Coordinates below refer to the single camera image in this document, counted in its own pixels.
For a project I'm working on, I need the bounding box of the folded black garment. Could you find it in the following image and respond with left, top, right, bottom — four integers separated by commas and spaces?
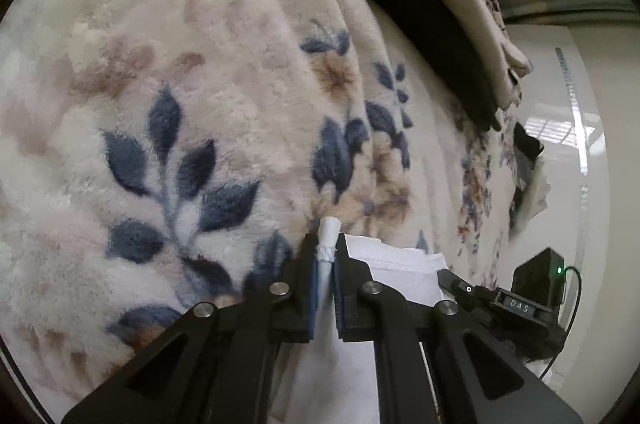
352, 0, 502, 133

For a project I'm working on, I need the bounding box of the floral blanket bed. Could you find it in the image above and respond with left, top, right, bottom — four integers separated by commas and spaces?
0, 0, 531, 420

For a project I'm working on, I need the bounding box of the dark patterned cloth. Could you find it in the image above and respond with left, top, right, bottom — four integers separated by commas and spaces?
512, 121, 546, 205

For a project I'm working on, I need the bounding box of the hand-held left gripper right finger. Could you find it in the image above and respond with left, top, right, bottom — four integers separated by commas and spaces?
332, 233, 584, 424

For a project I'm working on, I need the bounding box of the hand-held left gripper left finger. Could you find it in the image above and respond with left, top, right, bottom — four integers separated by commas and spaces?
60, 231, 322, 424

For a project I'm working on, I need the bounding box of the white headboard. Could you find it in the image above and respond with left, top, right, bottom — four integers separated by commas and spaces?
492, 22, 615, 405

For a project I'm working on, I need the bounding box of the black cable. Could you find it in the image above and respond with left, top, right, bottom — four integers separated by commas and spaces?
520, 267, 585, 381

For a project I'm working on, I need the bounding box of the white cloth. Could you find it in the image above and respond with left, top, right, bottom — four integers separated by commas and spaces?
510, 154, 552, 237

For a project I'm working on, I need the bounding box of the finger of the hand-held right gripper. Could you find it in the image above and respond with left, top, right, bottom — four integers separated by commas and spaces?
436, 268, 496, 312

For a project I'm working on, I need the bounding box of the white t-shirt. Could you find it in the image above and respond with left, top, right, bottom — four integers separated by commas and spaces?
270, 217, 452, 424

